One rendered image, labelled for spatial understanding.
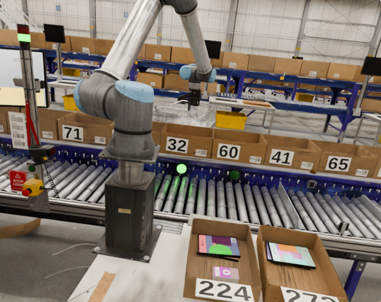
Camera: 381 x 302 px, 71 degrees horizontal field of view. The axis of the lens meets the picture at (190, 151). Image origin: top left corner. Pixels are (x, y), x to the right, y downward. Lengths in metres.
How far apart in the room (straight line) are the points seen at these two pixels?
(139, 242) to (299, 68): 5.89
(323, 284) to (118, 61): 1.27
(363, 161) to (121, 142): 1.75
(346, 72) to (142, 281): 6.47
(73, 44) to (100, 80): 6.02
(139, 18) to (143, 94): 0.43
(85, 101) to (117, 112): 0.16
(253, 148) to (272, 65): 4.65
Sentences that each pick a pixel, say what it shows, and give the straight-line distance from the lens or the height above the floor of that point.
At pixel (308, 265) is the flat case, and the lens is 1.39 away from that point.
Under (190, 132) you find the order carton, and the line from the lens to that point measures 2.26.
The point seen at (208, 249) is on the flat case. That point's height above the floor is 0.78.
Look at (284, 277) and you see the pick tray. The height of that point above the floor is 0.76.
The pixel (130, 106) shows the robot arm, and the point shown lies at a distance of 1.03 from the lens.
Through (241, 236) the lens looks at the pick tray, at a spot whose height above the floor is 0.78.
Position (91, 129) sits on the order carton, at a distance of 2.14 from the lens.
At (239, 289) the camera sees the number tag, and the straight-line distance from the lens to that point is 1.07.
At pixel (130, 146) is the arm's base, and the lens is 1.05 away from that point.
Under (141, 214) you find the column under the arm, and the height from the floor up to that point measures 0.96.
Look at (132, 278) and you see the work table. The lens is 1.20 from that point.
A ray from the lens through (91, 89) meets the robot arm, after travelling 1.16.
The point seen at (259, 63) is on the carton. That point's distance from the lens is 6.48.
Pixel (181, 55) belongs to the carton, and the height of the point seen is 1.55.
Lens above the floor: 1.61
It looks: 20 degrees down
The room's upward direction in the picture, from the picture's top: 6 degrees clockwise
